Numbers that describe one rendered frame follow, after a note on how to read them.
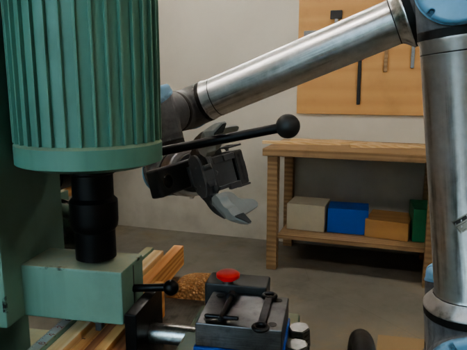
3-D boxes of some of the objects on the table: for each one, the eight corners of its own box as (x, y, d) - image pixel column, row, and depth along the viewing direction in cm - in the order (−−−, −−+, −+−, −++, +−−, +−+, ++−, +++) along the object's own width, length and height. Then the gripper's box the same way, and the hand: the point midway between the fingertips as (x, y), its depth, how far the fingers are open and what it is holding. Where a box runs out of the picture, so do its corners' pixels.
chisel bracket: (124, 337, 60) (121, 272, 58) (22, 326, 63) (17, 264, 61) (146, 310, 67) (144, 252, 65) (54, 302, 70) (50, 245, 68)
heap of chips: (237, 303, 80) (237, 287, 80) (165, 297, 83) (165, 282, 82) (246, 283, 89) (246, 269, 88) (180, 278, 91) (180, 264, 90)
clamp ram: (187, 392, 56) (185, 320, 55) (126, 384, 58) (124, 314, 56) (206, 351, 65) (205, 287, 63) (153, 345, 67) (151, 283, 65)
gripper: (202, 113, 89) (257, 97, 72) (229, 215, 92) (288, 223, 74) (160, 123, 85) (206, 110, 68) (188, 230, 88) (241, 242, 70)
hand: (233, 174), depth 70 cm, fingers open, 14 cm apart
